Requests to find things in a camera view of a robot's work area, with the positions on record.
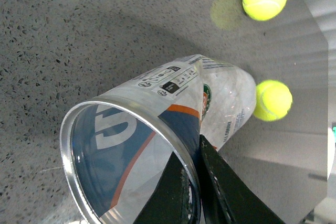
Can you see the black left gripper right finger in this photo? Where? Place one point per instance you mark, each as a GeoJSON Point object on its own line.
{"type": "Point", "coordinates": [225, 197]}

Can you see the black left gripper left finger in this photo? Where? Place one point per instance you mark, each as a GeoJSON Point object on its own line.
{"type": "Point", "coordinates": [172, 200]}

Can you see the clear Wilson tennis ball can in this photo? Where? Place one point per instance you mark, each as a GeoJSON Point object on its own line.
{"type": "Point", "coordinates": [115, 147]}

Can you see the far yellow Wilson tennis ball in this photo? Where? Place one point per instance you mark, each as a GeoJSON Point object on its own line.
{"type": "Point", "coordinates": [273, 100]}

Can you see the white pleated curtain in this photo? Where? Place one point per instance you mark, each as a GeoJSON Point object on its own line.
{"type": "Point", "coordinates": [324, 13]}

